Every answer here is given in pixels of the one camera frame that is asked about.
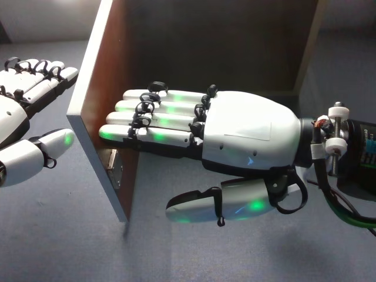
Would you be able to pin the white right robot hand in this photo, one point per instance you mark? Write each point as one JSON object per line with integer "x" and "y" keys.
{"x": 249, "y": 126}

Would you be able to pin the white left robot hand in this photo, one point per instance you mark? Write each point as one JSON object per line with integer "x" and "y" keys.
{"x": 11, "y": 117}

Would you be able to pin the round silver door lock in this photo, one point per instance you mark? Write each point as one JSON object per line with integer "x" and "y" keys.
{"x": 115, "y": 169}

